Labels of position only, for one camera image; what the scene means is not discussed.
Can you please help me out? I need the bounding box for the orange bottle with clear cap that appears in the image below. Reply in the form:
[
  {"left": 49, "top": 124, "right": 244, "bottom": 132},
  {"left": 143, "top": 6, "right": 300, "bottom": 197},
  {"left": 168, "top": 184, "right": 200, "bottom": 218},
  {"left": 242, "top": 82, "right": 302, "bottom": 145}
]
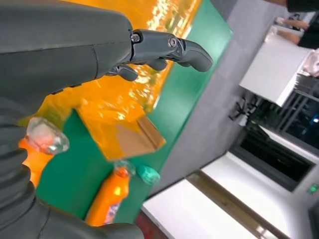
[
  {"left": 85, "top": 160, "right": 137, "bottom": 228},
  {"left": 17, "top": 116, "right": 70, "bottom": 189}
]

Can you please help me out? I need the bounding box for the teal plastic bottle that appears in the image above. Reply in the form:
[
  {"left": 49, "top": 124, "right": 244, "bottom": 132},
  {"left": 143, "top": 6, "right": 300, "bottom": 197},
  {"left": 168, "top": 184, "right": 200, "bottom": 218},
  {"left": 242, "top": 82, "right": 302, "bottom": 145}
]
[{"left": 136, "top": 164, "right": 161, "bottom": 186}]

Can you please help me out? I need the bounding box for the yellow plastic film sheet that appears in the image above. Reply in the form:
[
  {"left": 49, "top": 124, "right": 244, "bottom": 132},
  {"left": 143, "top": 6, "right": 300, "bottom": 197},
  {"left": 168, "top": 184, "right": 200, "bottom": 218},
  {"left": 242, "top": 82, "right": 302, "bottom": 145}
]
[{"left": 17, "top": 0, "right": 203, "bottom": 162}]

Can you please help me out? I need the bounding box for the green table mat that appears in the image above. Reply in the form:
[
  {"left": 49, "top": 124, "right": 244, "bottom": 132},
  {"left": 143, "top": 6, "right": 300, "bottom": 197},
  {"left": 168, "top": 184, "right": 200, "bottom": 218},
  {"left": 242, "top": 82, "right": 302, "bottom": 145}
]
[{"left": 36, "top": 0, "right": 234, "bottom": 225}]

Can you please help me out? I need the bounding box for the brown cardboard piece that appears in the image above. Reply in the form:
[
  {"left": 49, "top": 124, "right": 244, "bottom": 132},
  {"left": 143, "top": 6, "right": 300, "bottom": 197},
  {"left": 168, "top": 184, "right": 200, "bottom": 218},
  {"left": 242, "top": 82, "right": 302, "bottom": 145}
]
[{"left": 114, "top": 115, "right": 166, "bottom": 160}]

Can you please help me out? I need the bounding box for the black office chair base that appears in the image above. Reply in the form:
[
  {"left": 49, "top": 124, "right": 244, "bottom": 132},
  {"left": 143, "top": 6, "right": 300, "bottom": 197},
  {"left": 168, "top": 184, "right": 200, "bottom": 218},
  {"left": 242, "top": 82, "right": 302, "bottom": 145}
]
[{"left": 229, "top": 98, "right": 251, "bottom": 122}]

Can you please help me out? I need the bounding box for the white desk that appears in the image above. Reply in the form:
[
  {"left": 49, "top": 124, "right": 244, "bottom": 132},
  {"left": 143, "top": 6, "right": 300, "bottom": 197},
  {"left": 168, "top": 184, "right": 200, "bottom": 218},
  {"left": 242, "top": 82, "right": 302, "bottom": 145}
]
[{"left": 239, "top": 24, "right": 314, "bottom": 107}]

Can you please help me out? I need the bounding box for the person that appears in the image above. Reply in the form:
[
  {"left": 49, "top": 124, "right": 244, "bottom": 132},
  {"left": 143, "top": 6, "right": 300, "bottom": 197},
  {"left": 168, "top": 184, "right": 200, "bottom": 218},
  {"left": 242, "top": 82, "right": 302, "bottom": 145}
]
[
  {"left": 264, "top": 0, "right": 319, "bottom": 13},
  {"left": 274, "top": 13, "right": 319, "bottom": 50}
]

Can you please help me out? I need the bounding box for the red cabinet with white frame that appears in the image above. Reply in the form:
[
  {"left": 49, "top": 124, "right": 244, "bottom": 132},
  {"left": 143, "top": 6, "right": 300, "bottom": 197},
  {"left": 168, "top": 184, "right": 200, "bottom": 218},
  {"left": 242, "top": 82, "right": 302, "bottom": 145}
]
[{"left": 135, "top": 210, "right": 172, "bottom": 239}]

